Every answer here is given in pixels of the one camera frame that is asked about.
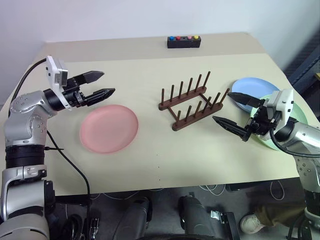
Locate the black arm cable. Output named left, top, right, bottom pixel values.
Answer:
left=9, top=57, right=91, bottom=208
left=269, top=117, right=320, bottom=159

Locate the pink plastic plate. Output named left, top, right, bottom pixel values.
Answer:
left=79, top=104, right=140, bottom=154

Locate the blue plastic plate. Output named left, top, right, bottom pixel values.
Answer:
left=231, top=77, right=281, bottom=113

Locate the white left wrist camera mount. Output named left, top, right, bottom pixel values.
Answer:
left=45, top=55, right=74, bottom=112

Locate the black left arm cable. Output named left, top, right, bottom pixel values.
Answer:
left=9, top=57, right=91, bottom=208

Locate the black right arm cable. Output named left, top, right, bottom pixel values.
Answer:
left=269, top=117, right=320, bottom=159

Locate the wooden dish rack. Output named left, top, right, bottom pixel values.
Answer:
left=157, top=70, right=231, bottom=132

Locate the silver metal latch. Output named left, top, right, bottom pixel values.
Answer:
left=210, top=210, right=227, bottom=222

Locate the black textured panel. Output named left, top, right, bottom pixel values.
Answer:
left=284, top=33, right=320, bottom=88

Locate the dark rounded shape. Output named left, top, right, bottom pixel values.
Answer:
left=116, top=196, right=153, bottom=240
left=177, top=195, right=226, bottom=240

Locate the green plastic plate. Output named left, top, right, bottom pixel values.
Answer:
left=249, top=93, right=309, bottom=152

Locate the olive trouser leg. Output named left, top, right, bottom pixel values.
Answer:
left=254, top=202, right=309, bottom=227

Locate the black button box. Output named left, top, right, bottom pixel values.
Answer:
left=166, top=35, right=201, bottom=49

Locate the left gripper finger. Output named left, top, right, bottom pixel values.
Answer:
left=83, top=87, right=116, bottom=106
left=74, top=70, right=105, bottom=85

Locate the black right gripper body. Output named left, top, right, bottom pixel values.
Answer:
left=246, top=99, right=278, bottom=136

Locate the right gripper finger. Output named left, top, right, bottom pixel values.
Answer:
left=212, top=115, right=251, bottom=143
left=227, top=91, right=262, bottom=108

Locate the white thin cable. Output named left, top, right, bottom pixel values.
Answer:
left=269, top=180, right=286, bottom=201
left=199, top=184, right=226, bottom=196

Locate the white shoe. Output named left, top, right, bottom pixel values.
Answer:
left=239, top=212, right=266, bottom=235

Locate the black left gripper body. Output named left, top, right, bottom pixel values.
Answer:
left=61, top=76, right=89, bottom=108

